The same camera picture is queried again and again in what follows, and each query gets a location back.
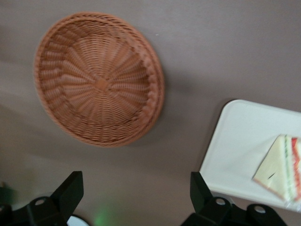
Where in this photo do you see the cream plastic tray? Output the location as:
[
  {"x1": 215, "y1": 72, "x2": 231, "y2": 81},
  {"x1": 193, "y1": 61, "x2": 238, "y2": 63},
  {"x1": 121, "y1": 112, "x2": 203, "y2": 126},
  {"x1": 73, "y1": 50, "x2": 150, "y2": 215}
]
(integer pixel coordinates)
[{"x1": 199, "y1": 99, "x2": 301, "y2": 214}]

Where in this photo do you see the triangular layered sandwich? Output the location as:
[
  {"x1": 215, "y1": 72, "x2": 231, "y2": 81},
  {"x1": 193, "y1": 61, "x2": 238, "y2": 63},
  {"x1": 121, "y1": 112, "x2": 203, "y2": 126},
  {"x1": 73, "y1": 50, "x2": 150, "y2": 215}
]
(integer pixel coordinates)
[{"x1": 251, "y1": 133, "x2": 301, "y2": 203}]

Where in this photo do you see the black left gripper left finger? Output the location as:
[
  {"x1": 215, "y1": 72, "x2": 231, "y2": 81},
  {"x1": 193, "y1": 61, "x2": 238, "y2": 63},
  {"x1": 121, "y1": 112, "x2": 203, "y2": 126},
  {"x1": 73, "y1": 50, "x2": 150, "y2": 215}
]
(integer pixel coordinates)
[{"x1": 25, "y1": 171, "x2": 84, "y2": 226}]

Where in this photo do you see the round brown wicker basket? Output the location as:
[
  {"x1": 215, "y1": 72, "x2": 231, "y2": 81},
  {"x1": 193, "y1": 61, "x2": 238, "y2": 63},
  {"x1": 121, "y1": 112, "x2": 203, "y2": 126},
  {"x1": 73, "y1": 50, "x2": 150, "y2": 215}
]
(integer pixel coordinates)
[{"x1": 34, "y1": 10, "x2": 165, "y2": 148}]

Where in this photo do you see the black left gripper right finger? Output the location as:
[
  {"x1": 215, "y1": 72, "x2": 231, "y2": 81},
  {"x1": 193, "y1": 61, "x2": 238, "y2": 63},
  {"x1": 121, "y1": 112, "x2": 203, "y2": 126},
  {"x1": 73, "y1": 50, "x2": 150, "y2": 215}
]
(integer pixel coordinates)
[{"x1": 182, "y1": 171, "x2": 236, "y2": 226}]

